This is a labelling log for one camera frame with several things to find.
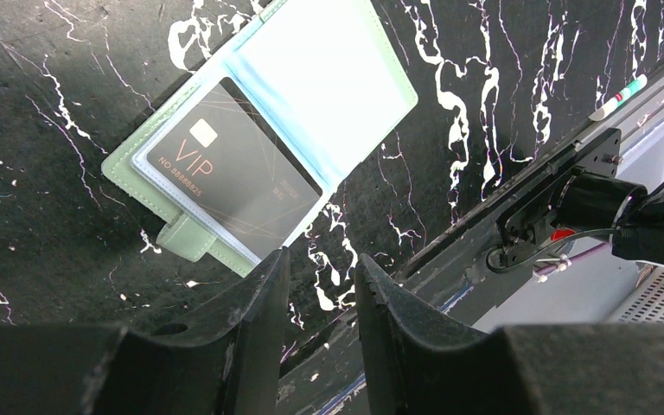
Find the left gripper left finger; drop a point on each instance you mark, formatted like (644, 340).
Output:
(221, 358)

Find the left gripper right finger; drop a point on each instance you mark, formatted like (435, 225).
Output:
(417, 360)

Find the green white marker pen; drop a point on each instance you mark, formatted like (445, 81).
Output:
(619, 99)

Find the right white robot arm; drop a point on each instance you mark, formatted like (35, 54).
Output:
(623, 214)

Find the mint green card holder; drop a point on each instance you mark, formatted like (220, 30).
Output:
(326, 78)

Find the black VIP credit card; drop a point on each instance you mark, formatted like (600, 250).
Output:
(222, 162)

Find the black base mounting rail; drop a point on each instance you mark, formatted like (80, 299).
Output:
(326, 376)

